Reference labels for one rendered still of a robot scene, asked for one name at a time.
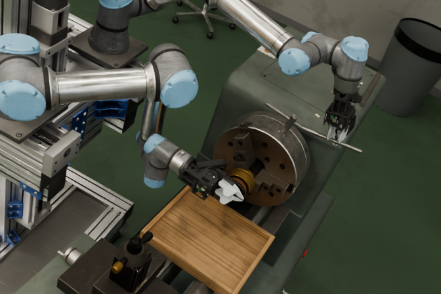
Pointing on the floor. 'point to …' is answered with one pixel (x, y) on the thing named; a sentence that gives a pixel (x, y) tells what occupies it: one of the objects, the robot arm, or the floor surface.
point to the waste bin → (409, 66)
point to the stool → (202, 15)
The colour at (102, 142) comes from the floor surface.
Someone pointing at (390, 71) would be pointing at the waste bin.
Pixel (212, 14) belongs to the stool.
